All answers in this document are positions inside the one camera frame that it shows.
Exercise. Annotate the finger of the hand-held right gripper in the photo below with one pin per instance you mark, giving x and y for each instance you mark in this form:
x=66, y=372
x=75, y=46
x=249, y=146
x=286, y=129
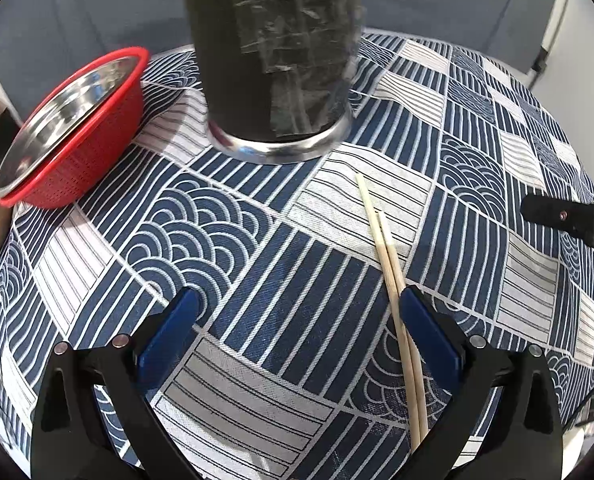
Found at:
x=552, y=212

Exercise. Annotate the wooden chopstick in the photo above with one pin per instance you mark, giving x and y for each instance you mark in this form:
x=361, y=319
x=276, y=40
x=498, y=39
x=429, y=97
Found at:
x=391, y=255

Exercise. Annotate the red plastic colander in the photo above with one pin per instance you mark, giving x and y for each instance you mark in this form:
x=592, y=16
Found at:
x=92, y=150

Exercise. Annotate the black cylindrical utensil holder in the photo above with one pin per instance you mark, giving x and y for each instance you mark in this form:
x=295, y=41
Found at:
x=237, y=60

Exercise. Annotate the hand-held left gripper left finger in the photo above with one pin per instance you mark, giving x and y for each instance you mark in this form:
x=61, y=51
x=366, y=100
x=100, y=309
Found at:
x=172, y=330

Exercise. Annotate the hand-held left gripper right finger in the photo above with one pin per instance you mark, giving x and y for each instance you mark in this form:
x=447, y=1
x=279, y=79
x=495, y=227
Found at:
x=427, y=335

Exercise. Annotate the stainless steel bowl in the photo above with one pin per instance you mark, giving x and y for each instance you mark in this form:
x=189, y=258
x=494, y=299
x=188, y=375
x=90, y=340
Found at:
x=62, y=110

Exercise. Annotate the blue white patterned tablecloth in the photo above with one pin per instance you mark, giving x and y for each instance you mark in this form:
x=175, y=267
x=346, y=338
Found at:
x=277, y=260

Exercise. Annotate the black box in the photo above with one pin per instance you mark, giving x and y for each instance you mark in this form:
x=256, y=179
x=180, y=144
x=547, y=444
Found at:
x=2, y=132

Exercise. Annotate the white stand pole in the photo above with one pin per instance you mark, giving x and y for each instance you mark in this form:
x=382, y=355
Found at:
x=552, y=30

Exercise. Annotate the bundle of light chopsticks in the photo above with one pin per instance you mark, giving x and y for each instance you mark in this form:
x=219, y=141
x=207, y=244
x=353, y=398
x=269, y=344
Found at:
x=377, y=240

